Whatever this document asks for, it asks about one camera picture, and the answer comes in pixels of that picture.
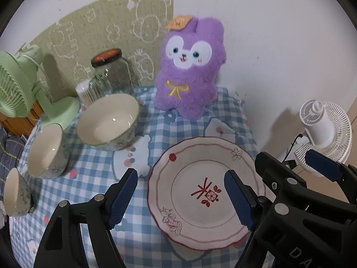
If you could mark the green floral ceramic bowl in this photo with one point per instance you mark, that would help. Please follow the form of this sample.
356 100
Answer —
14 192
107 122
44 153

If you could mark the glass jar with black lid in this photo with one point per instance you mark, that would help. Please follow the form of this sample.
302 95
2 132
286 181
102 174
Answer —
111 75

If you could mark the blue checked tablecloth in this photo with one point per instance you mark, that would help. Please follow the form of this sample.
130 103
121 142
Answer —
156 134

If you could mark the small white red-patterned plate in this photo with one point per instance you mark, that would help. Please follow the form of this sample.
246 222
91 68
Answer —
195 215

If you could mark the white clip fan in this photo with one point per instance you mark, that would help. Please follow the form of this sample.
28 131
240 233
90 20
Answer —
323 128

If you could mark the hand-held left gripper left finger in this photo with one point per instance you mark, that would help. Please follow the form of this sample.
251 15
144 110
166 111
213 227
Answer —
124 196

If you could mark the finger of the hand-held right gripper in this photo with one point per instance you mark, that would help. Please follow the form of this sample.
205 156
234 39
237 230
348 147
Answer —
276 173
323 163

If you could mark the purple plush toy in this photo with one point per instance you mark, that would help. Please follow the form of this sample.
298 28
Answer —
189 83

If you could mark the grey plaid pillow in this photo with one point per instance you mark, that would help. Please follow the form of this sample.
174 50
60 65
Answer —
11 148

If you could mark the wooden bed headboard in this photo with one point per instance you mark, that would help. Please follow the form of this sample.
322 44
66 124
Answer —
16 125

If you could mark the cotton swab container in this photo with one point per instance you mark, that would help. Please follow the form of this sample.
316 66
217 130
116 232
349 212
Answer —
83 92

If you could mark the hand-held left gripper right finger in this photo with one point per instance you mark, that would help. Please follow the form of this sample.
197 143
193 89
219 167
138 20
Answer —
237 198

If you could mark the green desk fan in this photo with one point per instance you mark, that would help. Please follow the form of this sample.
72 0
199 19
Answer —
16 86

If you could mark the green patterned mat board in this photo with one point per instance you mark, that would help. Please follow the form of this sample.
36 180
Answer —
111 25

